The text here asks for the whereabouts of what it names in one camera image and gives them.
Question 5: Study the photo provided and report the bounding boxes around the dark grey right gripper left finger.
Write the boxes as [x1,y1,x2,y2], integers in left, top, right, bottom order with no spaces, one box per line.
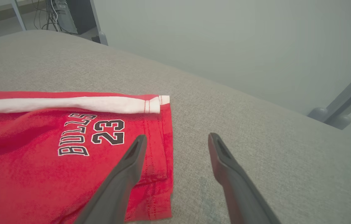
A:
[74,134,147,224]

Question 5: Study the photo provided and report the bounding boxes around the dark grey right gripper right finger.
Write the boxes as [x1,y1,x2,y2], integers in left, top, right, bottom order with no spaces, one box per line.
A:
[208,133,282,224]

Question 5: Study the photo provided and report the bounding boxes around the red Bulls shorts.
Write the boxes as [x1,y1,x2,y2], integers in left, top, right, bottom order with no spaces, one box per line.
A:
[0,91,174,224]

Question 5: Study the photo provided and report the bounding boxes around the grey fabric sofa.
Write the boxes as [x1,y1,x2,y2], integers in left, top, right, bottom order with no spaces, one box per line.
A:
[0,30,351,224]

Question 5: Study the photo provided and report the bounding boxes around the grey computer tower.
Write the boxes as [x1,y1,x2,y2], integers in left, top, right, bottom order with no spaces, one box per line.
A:
[49,0,97,35]

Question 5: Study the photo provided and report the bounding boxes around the grey desk leg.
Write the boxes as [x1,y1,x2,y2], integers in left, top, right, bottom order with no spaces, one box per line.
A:
[10,0,26,31]

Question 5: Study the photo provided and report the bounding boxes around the black computer cable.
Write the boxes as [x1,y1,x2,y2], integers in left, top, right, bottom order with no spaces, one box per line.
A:
[32,0,53,31]

